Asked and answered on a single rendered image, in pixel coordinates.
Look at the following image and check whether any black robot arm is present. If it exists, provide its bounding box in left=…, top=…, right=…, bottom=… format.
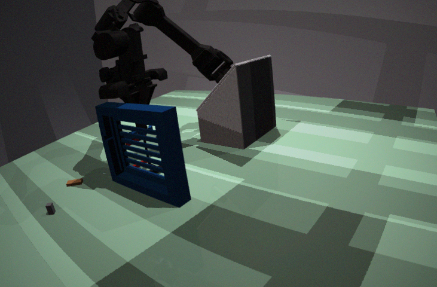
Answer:
left=91, top=0, right=233, bottom=84

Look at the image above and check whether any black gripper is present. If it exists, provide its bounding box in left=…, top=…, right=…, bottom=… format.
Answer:
left=99, top=50, right=168, bottom=105

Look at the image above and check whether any brown rectangular block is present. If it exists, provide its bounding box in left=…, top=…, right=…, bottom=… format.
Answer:
left=66, top=178, right=83, bottom=187

